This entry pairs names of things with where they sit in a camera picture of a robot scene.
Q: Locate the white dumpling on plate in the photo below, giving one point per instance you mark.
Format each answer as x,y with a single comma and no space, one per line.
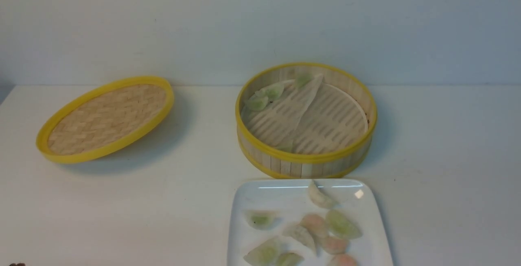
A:
301,235
319,198

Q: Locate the yellow-rimmed bamboo steamer basket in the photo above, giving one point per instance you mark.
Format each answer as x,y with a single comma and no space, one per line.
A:
284,165

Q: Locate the pink dumpling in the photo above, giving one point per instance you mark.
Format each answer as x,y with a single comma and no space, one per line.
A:
333,245
342,260
316,225

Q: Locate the white steamer liner cloth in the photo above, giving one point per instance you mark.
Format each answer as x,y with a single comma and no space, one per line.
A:
315,119

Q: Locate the green dumpling on plate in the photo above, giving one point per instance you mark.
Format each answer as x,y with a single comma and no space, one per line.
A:
266,253
261,219
341,227
289,259

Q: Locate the pink dumpling on plate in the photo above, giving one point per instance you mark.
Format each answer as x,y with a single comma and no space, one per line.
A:
316,225
333,245

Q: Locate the white square plate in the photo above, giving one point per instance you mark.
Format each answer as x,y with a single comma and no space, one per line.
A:
290,199

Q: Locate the yellow-rimmed bamboo steamer lid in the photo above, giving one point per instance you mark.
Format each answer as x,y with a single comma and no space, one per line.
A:
105,119

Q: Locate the green dumpling in steamer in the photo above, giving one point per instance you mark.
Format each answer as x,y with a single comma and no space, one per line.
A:
257,103
272,92
302,79

